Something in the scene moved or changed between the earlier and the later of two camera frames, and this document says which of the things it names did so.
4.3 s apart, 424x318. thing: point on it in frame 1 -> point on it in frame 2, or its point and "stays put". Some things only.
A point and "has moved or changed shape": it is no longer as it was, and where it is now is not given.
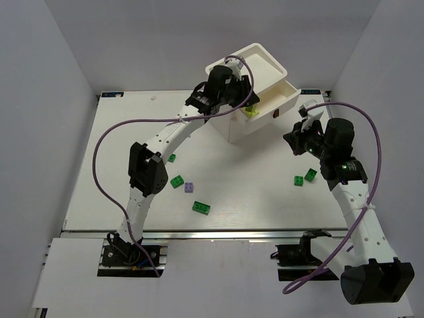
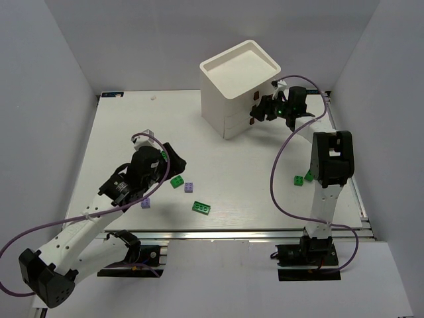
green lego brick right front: x=299 y=180 stays put
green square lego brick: x=177 y=181 stays put
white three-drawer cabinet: x=267 y=78 has moved or changed shape
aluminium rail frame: x=149 y=162 stays put
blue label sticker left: x=112 y=94 stays put
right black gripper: x=299 y=136 -> x=269 y=108
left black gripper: x=247 y=96 -> x=170 y=159
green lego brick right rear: x=311 y=175 stays put
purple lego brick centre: x=189 y=187 stays put
